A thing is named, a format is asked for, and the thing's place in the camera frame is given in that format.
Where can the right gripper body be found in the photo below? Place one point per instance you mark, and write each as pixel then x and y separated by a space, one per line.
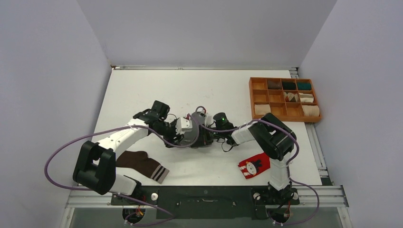
pixel 208 136

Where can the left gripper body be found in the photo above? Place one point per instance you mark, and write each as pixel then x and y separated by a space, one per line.
pixel 170 135

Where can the grey sock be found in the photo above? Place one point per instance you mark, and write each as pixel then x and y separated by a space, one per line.
pixel 196 138

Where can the red patterned sock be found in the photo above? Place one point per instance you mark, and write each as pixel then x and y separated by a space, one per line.
pixel 254 165

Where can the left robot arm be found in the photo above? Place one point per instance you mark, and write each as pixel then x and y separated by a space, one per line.
pixel 96 164

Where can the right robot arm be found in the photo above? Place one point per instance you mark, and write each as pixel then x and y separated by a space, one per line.
pixel 277 141

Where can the brown striped sock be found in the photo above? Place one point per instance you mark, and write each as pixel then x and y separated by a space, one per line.
pixel 142 163

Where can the brown rolled sock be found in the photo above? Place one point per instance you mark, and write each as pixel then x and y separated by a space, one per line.
pixel 274 84

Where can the wooden compartment tray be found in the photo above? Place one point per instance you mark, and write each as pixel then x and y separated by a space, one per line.
pixel 285 111

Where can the argyle rolled sock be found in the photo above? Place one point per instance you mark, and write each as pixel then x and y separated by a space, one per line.
pixel 291 97

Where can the black rolled sock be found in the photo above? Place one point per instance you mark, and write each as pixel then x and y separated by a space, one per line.
pixel 287 85

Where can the cream striped rolled sock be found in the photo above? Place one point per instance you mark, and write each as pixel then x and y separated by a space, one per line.
pixel 306 98

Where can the beige rolled sock right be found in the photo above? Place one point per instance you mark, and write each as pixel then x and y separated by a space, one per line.
pixel 311 110

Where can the teal rolled sock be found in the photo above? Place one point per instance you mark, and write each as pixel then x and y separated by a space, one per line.
pixel 304 86

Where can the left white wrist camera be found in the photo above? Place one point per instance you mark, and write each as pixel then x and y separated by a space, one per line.
pixel 183 125

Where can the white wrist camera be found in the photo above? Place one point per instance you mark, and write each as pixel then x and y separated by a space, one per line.
pixel 207 119
pixel 183 125

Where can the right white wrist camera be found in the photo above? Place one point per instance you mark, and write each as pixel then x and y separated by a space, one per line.
pixel 207 119

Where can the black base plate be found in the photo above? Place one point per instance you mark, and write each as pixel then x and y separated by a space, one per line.
pixel 209 202

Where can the aluminium frame rail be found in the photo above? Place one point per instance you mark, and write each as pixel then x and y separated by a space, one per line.
pixel 329 197

